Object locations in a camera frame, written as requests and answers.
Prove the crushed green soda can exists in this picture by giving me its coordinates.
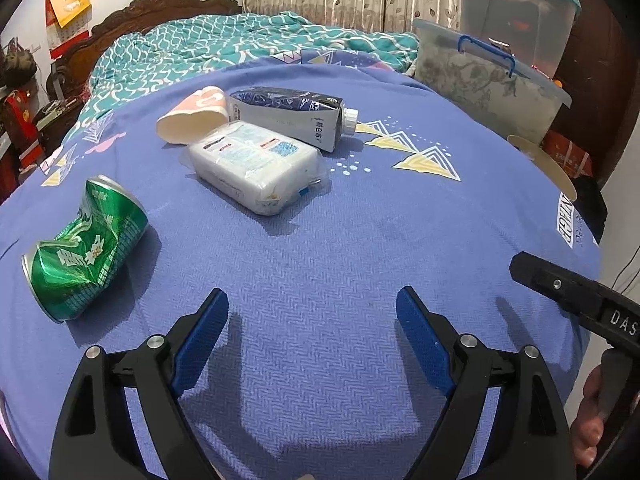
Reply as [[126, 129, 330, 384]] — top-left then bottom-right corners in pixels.
[[21, 174, 149, 323]]

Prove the clear bin blue handle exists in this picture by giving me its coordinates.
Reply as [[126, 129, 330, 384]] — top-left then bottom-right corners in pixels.
[[414, 20, 573, 144]]

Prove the blue bed sheet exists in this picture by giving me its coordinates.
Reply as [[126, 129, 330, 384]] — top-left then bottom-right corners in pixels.
[[1, 61, 600, 479]]

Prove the pink paper cup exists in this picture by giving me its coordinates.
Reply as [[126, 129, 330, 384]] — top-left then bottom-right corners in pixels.
[[156, 86, 230, 145]]

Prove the person's right hand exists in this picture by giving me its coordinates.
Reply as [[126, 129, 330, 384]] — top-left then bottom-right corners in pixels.
[[570, 365, 604, 468]]

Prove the beige trash basket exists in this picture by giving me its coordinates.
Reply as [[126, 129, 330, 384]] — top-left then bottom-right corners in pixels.
[[508, 136, 608, 243]]

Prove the orange wall calendar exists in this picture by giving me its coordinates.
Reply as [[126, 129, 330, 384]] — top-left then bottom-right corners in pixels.
[[44, 0, 92, 60]]

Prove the white tissue pack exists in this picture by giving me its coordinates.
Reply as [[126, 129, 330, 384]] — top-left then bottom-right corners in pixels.
[[186, 120, 329, 217]]

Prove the dark wooden headboard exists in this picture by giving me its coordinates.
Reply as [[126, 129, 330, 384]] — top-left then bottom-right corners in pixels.
[[46, 0, 242, 101]]

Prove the clear bin teal lid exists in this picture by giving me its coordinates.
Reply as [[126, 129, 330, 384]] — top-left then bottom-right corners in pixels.
[[459, 0, 582, 77]]

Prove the teal patterned quilt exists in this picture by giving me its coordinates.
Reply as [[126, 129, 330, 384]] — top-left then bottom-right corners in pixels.
[[63, 11, 419, 142]]

